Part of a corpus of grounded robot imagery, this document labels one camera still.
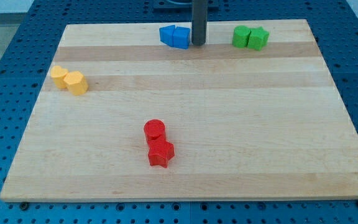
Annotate blue cube block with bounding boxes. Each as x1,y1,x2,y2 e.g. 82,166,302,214
173,26,191,49

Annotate blue triangle block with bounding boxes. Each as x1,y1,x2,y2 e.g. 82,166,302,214
159,25,176,47

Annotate red cylinder block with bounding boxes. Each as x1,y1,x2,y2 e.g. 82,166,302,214
144,119,166,144

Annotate red star block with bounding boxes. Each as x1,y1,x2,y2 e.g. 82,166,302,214
148,140,175,168

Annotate light wooden board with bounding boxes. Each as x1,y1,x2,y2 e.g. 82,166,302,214
0,19,358,202

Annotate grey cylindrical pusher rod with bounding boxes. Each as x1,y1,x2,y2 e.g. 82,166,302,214
191,0,208,46

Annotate green cylinder block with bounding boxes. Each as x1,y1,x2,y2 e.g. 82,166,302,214
232,26,251,48

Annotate yellow hexagon block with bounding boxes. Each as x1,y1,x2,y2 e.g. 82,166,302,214
63,71,89,96

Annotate green star block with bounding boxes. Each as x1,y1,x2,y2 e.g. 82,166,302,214
247,27,270,51

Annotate yellow heart block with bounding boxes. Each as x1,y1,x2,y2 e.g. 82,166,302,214
50,65,68,89

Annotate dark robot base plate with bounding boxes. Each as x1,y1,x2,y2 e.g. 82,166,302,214
151,0,219,10

